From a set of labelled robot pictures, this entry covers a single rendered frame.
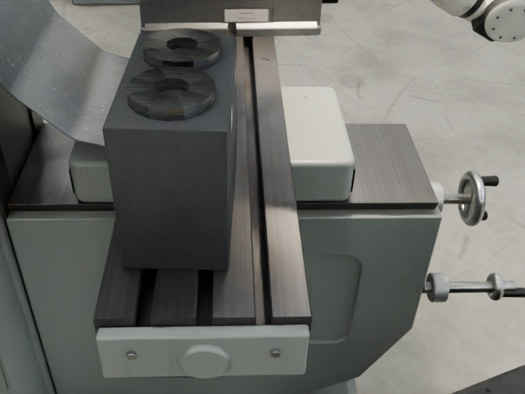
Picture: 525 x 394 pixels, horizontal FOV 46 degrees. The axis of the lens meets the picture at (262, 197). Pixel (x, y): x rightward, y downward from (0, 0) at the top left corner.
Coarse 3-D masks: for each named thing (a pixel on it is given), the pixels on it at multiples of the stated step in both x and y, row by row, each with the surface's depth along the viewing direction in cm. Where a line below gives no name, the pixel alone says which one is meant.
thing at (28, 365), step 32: (0, 96) 109; (0, 128) 109; (32, 128) 127; (0, 160) 108; (0, 192) 108; (0, 224) 110; (0, 256) 113; (0, 288) 115; (0, 320) 119; (32, 320) 126; (0, 352) 124; (32, 352) 130; (0, 384) 129; (32, 384) 133
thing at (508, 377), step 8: (520, 368) 110; (496, 376) 109; (504, 376) 108; (512, 376) 108; (520, 376) 108; (480, 384) 107; (488, 384) 106; (496, 384) 106; (504, 384) 106; (512, 384) 106; (520, 384) 106; (456, 392) 106; (464, 392) 105; (472, 392) 105; (480, 392) 105; (488, 392) 105; (496, 392) 105; (504, 392) 105; (512, 392) 105; (520, 392) 105
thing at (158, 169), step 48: (144, 48) 70; (192, 48) 73; (144, 96) 61; (192, 96) 62; (144, 144) 60; (192, 144) 60; (144, 192) 64; (192, 192) 64; (144, 240) 68; (192, 240) 68
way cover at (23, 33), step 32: (0, 0) 102; (32, 0) 112; (0, 32) 98; (32, 32) 108; (64, 32) 118; (0, 64) 95; (64, 64) 111; (96, 64) 120; (32, 96) 98; (96, 96) 112; (64, 128) 100; (96, 128) 104
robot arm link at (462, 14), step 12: (432, 0) 96; (444, 0) 95; (456, 0) 94; (468, 0) 94; (480, 0) 95; (492, 0) 93; (504, 0) 91; (456, 12) 96; (468, 12) 96; (480, 12) 95; (480, 24) 95
